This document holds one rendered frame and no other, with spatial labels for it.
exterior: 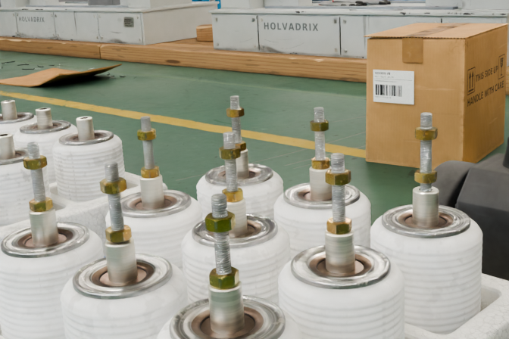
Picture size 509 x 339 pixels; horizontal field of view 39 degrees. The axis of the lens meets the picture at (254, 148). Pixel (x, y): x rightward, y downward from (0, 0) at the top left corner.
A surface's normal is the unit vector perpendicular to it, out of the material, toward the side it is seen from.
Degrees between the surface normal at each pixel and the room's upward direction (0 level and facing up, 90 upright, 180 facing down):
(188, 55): 90
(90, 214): 90
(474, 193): 45
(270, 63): 90
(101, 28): 90
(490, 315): 0
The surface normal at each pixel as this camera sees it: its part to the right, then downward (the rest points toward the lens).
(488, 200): -0.52, -0.52
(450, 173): -0.24, -0.84
